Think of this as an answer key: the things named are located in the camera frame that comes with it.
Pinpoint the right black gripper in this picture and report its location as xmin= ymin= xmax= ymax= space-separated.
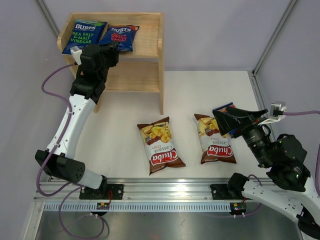
xmin=212 ymin=105 xmax=274 ymax=167

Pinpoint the Burts spicy chilli bag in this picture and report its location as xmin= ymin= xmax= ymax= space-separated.
xmin=98 ymin=25 xmax=140 ymax=52
xmin=212 ymin=102 xmax=241 ymax=139

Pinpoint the Burts sea salt vinegar bag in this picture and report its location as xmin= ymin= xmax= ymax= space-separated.
xmin=62 ymin=19 xmax=108 ymax=55

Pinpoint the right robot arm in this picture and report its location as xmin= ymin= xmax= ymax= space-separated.
xmin=212 ymin=106 xmax=320 ymax=240

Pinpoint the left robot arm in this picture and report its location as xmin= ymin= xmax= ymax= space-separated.
xmin=35 ymin=41 xmax=119 ymax=199

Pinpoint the right Chuba cassava chips bag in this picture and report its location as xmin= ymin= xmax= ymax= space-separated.
xmin=194 ymin=113 xmax=237 ymax=165

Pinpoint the chuba cassava chips bag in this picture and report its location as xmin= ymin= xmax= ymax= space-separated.
xmin=137 ymin=116 xmax=186 ymax=175
xmin=194 ymin=113 xmax=237 ymax=165

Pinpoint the wooden two-tier shelf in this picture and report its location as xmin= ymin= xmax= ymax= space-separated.
xmin=57 ymin=12 xmax=165 ymax=115

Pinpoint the left Chuba cassava chips bag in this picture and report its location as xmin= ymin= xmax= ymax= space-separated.
xmin=137 ymin=116 xmax=186 ymax=175

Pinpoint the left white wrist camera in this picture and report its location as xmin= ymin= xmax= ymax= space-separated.
xmin=70 ymin=46 xmax=83 ymax=66

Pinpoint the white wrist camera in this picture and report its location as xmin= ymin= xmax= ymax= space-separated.
xmin=70 ymin=46 xmax=83 ymax=66
xmin=259 ymin=101 xmax=287 ymax=125

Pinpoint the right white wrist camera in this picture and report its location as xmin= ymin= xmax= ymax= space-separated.
xmin=259 ymin=101 xmax=287 ymax=125

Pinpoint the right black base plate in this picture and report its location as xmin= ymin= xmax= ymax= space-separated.
xmin=210 ymin=183 xmax=233 ymax=200

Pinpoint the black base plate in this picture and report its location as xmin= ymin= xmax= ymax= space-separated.
xmin=79 ymin=184 xmax=124 ymax=201
xmin=210 ymin=183 xmax=233 ymax=200

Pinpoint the aluminium mounting rail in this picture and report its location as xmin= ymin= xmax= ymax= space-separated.
xmin=33 ymin=177 xmax=286 ymax=213

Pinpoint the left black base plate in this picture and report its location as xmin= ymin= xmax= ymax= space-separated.
xmin=79 ymin=184 xmax=124 ymax=201

